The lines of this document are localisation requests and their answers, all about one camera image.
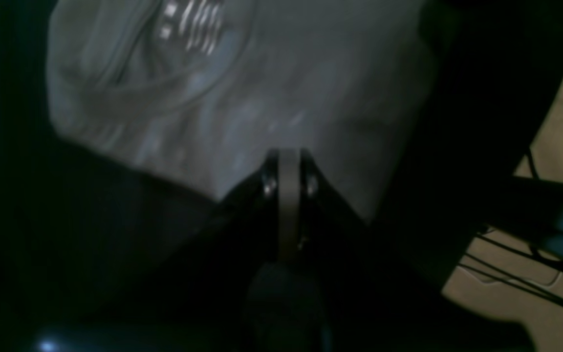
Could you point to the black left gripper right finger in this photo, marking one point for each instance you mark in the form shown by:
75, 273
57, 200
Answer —
374, 301

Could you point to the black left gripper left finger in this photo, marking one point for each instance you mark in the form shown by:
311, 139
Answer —
194, 300

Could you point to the black table cloth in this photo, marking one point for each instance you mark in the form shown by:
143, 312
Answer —
77, 228

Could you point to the grey T-shirt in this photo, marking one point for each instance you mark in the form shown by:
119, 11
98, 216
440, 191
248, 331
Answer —
197, 91

